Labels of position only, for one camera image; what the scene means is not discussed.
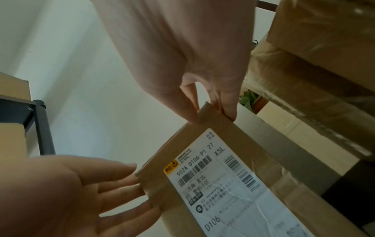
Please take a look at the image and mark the person's left hand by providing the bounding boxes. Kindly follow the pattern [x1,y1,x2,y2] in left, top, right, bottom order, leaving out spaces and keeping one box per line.
[0,155,162,237]

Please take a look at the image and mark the person's right hand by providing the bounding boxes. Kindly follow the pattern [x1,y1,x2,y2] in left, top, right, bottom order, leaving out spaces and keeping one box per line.
[91,0,256,124]

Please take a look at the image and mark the large plain cardboard box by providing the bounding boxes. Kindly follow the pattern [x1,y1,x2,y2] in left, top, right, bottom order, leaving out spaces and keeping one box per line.
[0,122,29,160]
[0,71,30,102]

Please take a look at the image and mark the black metal shelf rack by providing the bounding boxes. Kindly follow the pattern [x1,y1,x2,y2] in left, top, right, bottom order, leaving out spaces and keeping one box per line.
[0,97,56,156]

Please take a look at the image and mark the potted green plant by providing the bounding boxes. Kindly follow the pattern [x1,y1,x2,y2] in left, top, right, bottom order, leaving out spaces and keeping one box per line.
[239,89,261,112]

